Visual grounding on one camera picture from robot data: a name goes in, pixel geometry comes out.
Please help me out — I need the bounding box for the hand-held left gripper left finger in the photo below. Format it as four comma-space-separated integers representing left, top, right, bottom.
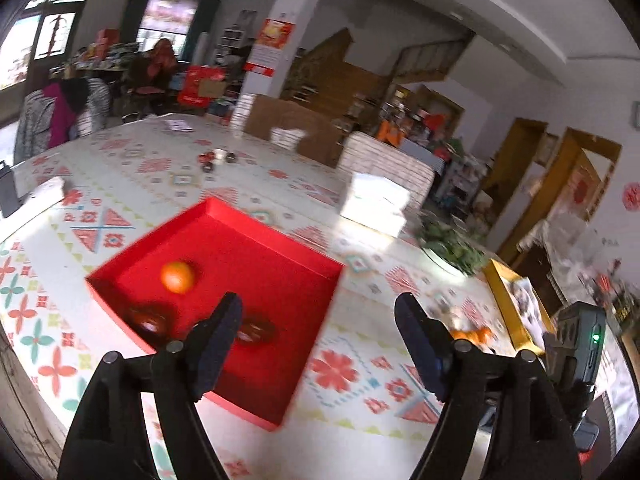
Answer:
57, 291, 245, 480

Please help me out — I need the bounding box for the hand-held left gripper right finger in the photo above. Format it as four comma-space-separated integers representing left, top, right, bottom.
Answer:
394, 292, 583, 480

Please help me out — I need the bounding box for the wrinkled red date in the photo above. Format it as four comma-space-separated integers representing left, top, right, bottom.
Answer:
235, 312, 278, 346
125, 302, 176, 346

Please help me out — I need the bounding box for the red tray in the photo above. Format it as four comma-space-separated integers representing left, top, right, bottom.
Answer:
85, 196, 347, 432

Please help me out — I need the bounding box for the pale crumpled wrapping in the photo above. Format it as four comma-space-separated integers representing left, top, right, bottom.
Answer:
509, 277, 548, 343

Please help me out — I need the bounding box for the white plate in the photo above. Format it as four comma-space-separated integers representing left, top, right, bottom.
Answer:
420, 240, 476, 279

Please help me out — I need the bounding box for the gold box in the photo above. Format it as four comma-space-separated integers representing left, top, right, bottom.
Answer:
481, 258, 557, 357

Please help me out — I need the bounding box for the white lace cover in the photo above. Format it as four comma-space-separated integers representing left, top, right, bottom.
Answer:
517, 212, 608, 301

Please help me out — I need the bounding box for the plate of green vegetables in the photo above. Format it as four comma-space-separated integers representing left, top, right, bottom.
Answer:
417, 212, 490, 276

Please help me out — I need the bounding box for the red paper decoration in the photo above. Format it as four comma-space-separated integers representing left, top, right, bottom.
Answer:
570, 179, 594, 207

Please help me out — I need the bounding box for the white tissue box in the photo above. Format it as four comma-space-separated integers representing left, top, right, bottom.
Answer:
340, 171, 410, 237

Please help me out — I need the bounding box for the white shelf cart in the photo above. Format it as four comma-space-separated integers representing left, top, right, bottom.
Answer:
440, 152, 488, 211

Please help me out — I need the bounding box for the patterned white chair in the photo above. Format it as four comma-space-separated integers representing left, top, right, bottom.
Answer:
336, 131, 436, 207
231, 93, 346, 168

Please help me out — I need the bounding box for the orange bag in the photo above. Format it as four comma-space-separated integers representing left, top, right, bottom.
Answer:
377, 120, 403, 146

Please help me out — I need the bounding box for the white power strip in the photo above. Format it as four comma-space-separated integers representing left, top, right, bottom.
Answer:
17, 176, 67, 203

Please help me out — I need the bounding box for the brown jacket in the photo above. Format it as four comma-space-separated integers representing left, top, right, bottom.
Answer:
243, 95, 347, 168

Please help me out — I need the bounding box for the black phone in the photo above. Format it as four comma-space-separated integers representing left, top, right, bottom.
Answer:
0, 161, 24, 218

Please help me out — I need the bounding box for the red gift box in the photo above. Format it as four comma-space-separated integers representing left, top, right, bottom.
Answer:
177, 65, 227, 107

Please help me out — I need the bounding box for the magenta garment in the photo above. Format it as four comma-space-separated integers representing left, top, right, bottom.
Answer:
42, 82, 81, 148

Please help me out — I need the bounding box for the wooden staircase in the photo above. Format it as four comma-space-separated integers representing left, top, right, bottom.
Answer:
282, 27, 476, 116

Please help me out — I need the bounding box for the plaid jacket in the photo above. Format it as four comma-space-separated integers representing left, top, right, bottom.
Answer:
14, 79, 112, 161

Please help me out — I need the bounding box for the red draped cloth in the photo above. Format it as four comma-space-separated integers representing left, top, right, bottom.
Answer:
145, 38, 177, 86

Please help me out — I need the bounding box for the white bookshelf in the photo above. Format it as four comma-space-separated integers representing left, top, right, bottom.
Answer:
217, 10, 253, 61

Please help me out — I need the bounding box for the cluttered wooden desk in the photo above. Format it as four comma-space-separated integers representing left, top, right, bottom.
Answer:
65, 30, 141, 68

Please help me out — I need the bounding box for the dark green curtain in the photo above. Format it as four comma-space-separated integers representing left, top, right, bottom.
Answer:
187, 0, 221, 61
122, 0, 151, 51

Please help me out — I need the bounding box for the window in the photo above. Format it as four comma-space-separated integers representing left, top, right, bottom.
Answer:
137, 0, 201, 41

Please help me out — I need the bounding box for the wooden glass door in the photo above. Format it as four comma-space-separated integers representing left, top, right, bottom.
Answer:
0, 0, 93, 92

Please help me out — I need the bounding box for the wooden door frame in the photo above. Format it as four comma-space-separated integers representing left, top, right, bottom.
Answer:
482, 117, 549, 263
500, 127, 623, 266

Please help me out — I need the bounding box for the red wall calendar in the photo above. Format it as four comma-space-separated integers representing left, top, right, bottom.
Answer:
245, 18, 297, 77

